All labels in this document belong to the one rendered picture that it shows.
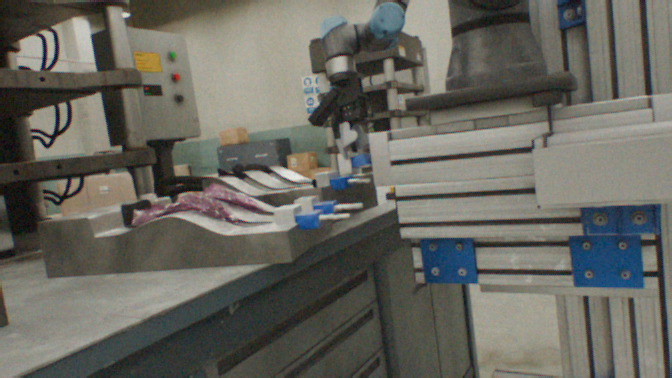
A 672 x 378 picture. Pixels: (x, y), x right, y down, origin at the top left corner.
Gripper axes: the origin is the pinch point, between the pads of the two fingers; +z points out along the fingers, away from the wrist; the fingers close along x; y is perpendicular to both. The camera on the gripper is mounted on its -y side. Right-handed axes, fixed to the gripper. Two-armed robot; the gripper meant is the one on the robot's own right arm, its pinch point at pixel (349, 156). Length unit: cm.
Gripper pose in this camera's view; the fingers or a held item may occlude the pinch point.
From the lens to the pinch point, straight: 126.4
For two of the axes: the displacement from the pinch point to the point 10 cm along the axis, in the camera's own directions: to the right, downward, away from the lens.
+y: 8.2, -2.0, -5.4
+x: 5.5, -0.2, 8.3
